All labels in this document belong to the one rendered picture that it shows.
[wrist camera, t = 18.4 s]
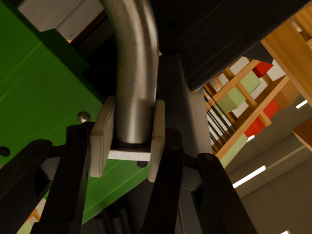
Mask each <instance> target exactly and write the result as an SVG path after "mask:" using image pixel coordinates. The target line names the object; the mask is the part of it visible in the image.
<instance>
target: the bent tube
mask: <svg viewBox="0 0 312 234"><path fill-rule="evenodd" d="M99 1H100V3H101V4H102V6H103V8H104V9H105V11H106V13H107V15H108V17H109V19H110V22H111V25H112V28H113V31H114V34H115V38H116V44H117V83H116V105H115V128H114V137H113V141H112V144H111V147H110V151H109V154H108V158H107V159H121V160H137V161H150V151H151V141H152V131H153V122H154V112H155V101H156V87H157V77H158V67H159V37H158V29H157V24H156V19H155V15H154V12H153V8H152V5H151V3H150V0H99Z"/></svg>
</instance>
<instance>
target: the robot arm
mask: <svg viewBox="0 0 312 234"><path fill-rule="evenodd" d="M115 105H116V96H115V95H109V96H108V97H107V99H106V101H105V103H104V105H103V107H102V109H101V111H100V114H99V116H98V118H97V120H96V122H88V121H85V122H84V123H82V124H81V125H80V124H76V125H71V126H68V127H67V128H66V143H65V145H60V146H52V142H51V141H50V140H46V139H38V140H35V141H32V142H30V143H29V144H28V145H27V146H26V147H25V148H24V149H23V150H21V151H20V152H19V153H18V154H17V155H16V156H15V157H13V158H12V159H11V160H10V161H9V162H8V163H7V164H6V165H4V166H3V167H2V168H1V169H0V234H16V233H17V232H18V231H19V229H20V228H21V227H22V225H23V224H24V223H25V221H26V220H27V218H28V217H29V216H30V214H31V213H32V212H33V210H34V209H35V208H36V206H37V205H38V204H39V202H40V201H41V200H42V198H43V197H44V196H45V194H46V193H47V192H48V190H49V189H50V191H49V194H48V197H47V200H46V202H45V205H44V208H43V211H42V214H41V217H40V220H39V222H35V223H34V224H33V226H32V229H31V231H30V234H80V231H81V225H82V218H83V212H84V206H85V197H86V191H87V185H88V178H89V170H90V176H91V177H99V178H100V176H102V175H103V171H104V168H105V164H106V161H107V158H108V154H109V151H110V148H111V144H112V141H113V137H114V128H115ZM148 180H150V182H154V186H153V189H152V193H151V196H150V200H149V204H148V207H147V211H146V215H145V218H144V222H143V226H142V227H140V229H139V232H138V234H175V229H176V219H177V211H178V204H179V196H180V189H181V188H183V189H187V190H190V191H191V197H192V200H193V203H194V206H195V210H196V213H197V217H198V220H199V223H200V226H201V230H202V233H203V234H259V233H258V231H257V229H256V227H255V225H254V224H253V222H252V220H251V218H250V216H249V214H248V212H247V211H246V209H245V207H244V205H243V203H242V201H241V199H240V198H239V196H238V194H237V192H236V190H235V188H234V186H233V185H232V183H231V181H230V179H229V177H228V175H227V173H226V172H225V170H224V167H223V166H222V164H221V162H220V160H219V158H218V157H216V156H215V155H213V154H210V153H200V154H198V156H197V158H195V157H192V156H189V155H187V154H186V153H185V149H184V148H183V146H182V136H181V132H180V131H179V130H178V129H172V128H165V101H163V100H161V99H157V100H156V102H155V112H154V122H153V131H152V141H151V151H150V162H149V176H148Z"/></svg>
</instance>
